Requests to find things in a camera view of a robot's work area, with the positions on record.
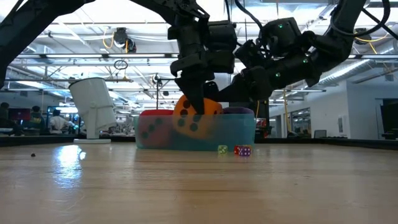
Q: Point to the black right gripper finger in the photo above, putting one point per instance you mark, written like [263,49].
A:
[239,91]
[211,91]

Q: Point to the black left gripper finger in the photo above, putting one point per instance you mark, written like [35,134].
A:
[194,91]

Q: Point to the large orange foam die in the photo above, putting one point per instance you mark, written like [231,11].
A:
[214,107]

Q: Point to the large purple foam die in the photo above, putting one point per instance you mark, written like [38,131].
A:
[237,110]

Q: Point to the teal translucent plastic bin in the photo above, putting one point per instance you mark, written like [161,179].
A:
[236,133]

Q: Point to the large red foam die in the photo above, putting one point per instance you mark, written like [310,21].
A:
[155,112]

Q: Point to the small red translucent die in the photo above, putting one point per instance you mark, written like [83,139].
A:
[236,150]

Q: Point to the small green translucent die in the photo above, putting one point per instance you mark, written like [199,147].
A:
[222,150]

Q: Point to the small purple translucent die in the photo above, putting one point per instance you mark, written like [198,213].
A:
[245,152]

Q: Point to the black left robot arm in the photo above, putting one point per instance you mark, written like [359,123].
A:
[18,31]

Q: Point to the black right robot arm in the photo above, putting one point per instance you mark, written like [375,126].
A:
[339,40]

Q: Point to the black computer box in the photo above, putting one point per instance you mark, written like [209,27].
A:
[262,109]

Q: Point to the white cylindrical device on stand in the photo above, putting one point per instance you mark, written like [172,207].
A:
[93,102]

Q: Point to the dark monitor screen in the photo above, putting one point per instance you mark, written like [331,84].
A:
[390,118]

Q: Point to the red monitor screen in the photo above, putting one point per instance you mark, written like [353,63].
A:
[18,114]

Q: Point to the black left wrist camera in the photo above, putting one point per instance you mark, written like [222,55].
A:
[222,37]

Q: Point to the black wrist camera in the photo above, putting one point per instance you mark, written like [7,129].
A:
[280,34]
[222,37]

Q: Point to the black gantry frame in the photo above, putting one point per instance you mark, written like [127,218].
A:
[157,93]

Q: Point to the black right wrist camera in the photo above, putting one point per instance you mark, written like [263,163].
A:
[280,34]

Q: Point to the black table frame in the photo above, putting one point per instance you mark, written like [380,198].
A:
[342,143]

